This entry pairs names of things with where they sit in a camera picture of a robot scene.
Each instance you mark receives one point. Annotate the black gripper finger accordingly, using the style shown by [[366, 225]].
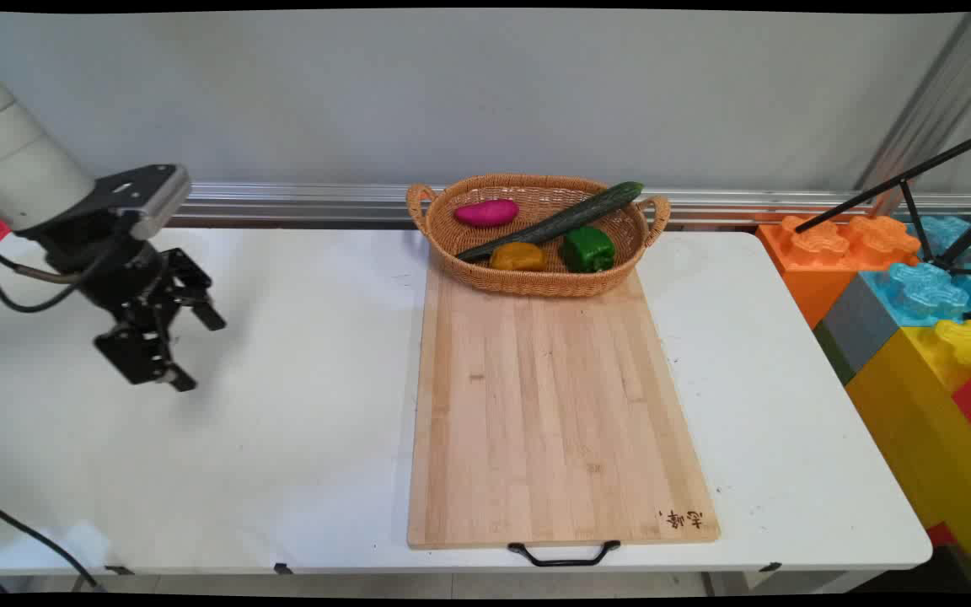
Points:
[[140, 354], [195, 291]]

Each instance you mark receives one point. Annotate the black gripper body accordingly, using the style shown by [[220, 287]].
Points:
[[119, 278]]

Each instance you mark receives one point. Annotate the long dark green cucumber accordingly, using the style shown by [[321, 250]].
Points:
[[570, 217]]

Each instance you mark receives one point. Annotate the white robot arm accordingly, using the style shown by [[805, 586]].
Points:
[[13, 160]]

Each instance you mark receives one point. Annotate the purple sweet potato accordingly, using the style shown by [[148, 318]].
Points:
[[485, 213]]

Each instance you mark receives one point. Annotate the orange yellow bell pepper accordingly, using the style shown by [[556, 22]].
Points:
[[517, 257]]

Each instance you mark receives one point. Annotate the woven wicker basket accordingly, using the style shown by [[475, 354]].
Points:
[[536, 282]]

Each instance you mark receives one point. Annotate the wooden cutting board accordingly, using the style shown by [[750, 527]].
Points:
[[553, 405]]

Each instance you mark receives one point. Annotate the green bell pepper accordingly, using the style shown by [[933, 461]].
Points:
[[588, 250]]

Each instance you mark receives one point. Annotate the orange toy block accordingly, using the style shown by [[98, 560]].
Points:
[[806, 282]]

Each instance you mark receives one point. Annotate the dark green toy block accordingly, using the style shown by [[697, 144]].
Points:
[[831, 354]]

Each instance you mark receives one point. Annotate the grey toy block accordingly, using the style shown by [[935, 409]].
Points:
[[861, 324]]

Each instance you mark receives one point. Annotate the black tripod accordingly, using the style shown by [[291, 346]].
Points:
[[898, 179]]

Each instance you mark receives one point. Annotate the light blue toy block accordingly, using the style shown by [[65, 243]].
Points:
[[915, 295], [945, 232]]

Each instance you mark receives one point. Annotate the yellow toy block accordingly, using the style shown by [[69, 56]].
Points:
[[915, 421]]

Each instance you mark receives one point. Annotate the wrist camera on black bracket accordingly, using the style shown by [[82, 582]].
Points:
[[148, 194]]

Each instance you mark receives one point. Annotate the aluminium rail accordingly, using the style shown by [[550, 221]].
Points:
[[300, 202]]

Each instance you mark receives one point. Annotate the aluminium frame post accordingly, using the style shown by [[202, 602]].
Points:
[[941, 93]]

